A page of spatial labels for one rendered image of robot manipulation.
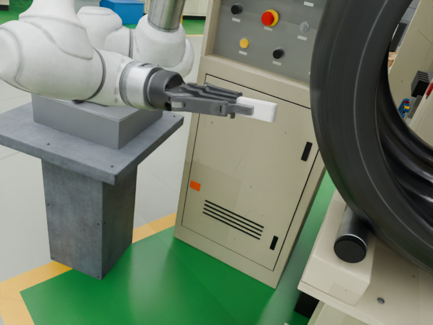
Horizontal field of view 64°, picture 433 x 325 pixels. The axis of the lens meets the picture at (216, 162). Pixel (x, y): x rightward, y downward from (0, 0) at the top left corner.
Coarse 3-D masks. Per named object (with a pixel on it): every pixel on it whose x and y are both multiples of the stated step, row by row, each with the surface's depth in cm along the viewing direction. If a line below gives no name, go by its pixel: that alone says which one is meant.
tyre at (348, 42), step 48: (336, 0) 40; (384, 0) 36; (336, 48) 40; (384, 48) 37; (336, 96) 42; (384, 96) 64; (336, 144) 44; (384, 144) 67; (384, 192) 43; (432, 192) 65; (384, 240) 49; (432, 240) 43
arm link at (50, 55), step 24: (48, 0) 55; (72, 0) 58; (24, 24) 51; (48, 24) 53; (72, 24) 55; (0, 48) 50; (24, 48) 50; (48, 48) 52; (72, 48) 55; (0, 72) 51; (24, 72) 51; (48, 72) 53; (72, 72) 56; (96, 72) 61; (48, 96) 58; (72, 96) 60
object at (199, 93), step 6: (180, 90) 63; (186, 90) 63; (192, 90) 62; (198, 90) 62; (198, 96) 62; (204, 96) 61; (210, 96) 61; (216, 96) 61; (234, 102) 60; (234, 114) 61
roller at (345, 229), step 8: (344, 216) 56; (352, 216) 54; (344, 224) 53; (352, 224) 52; (360, 224) 52; (344, 232) 51; (352, 232) 50; (360, 232) 51; (368, 232) 52; (336, 240) 51; (344, 240) 50; (352, 240) 49; (360, 240) 49; (368, 240) 51; (336, 248) 51; (344, 248) 50; (352, 248) 50; (360, 248) 49; (344, 256) 51; (352, 256) 50; (360, 256) 49
